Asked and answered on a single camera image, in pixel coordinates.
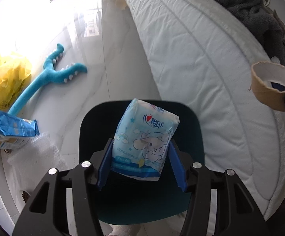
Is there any yellow plastic bag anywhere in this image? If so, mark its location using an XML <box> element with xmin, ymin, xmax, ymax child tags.
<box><xmin>0</xmin><ymin>53</ymin><xmax>32</xmax><ymax>111</ymax></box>

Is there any clear bubble wrap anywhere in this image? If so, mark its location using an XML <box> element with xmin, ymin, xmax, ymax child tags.
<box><xmin>7</xmin><ymin>132</ymin><xmax>69</xmax><ymax>178</ymax></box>

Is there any black trash bin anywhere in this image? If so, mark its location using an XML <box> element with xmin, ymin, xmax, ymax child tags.
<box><xmin>79</xmin><ymin>100</ymin><xmax>204</xmax><ymax>225</ymax></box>

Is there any blue tissue pack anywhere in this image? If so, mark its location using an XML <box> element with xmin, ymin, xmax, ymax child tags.
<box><xmin>112</xmin><ymin>99</ymin><xmax>180</xmax><ymax>181</ymax></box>

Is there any dark grey fleece blanket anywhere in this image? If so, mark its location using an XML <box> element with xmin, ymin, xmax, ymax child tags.
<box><xmin>215</xmin><ymin>0</ymin><xmax>285</xmax><ymax>66</ymax></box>

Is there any light grey bed cover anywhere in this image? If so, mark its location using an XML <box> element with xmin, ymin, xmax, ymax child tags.
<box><xmin>125</xmin><ymin>0</ymin><xmax>285</xmax><ymax>219</ymax></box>

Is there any cardboard tape roll core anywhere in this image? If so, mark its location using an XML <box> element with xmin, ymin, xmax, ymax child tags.
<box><xmin>251</xmin><ymin>62</ymin><xmax>285</xmax><ymax>112</ymax></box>

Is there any blue plush toy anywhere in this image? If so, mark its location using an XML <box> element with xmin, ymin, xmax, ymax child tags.
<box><xmin>8</xmin><ymin>44</ymin><xmax>88</xmax><ymax>116</ymax></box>

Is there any blue food bag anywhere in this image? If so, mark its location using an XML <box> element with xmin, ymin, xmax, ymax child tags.
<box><xmin>0</xmin><ymin>111</ymin><xmax>40</xmax><ymax>150</ymax></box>

